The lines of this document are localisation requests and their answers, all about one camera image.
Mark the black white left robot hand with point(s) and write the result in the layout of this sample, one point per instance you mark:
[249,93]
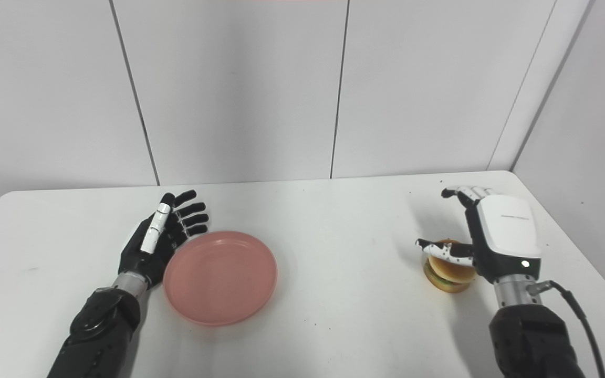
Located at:
[142,257]

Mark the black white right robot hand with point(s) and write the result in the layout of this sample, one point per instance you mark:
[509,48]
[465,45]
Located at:
[507,231]

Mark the toy hamburger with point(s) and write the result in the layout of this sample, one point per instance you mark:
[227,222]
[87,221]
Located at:
[452,275]

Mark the pink round plate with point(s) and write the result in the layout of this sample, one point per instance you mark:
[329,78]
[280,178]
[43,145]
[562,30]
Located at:
[221,278]

